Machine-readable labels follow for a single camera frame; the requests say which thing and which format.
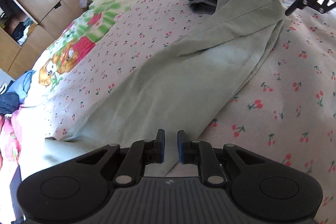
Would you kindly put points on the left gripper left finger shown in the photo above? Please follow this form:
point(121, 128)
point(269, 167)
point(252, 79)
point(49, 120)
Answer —
point(140, 154)

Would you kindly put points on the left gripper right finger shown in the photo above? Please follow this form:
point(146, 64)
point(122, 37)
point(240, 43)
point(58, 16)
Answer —
point(201, 154)

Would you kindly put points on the light green pants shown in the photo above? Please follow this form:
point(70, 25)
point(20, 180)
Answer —
point(182, 87)

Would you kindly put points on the cherry print bed sheet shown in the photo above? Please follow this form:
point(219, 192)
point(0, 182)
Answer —
point(285, 112)

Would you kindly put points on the pink quilt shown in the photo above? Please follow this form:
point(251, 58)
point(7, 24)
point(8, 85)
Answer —
point(10, 138)

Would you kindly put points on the blue clothes pile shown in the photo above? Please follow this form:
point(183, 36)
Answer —
point(15, 94)

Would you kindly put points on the wooden wardrobe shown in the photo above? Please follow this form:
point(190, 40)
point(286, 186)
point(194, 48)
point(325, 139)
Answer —
point(34, 3)

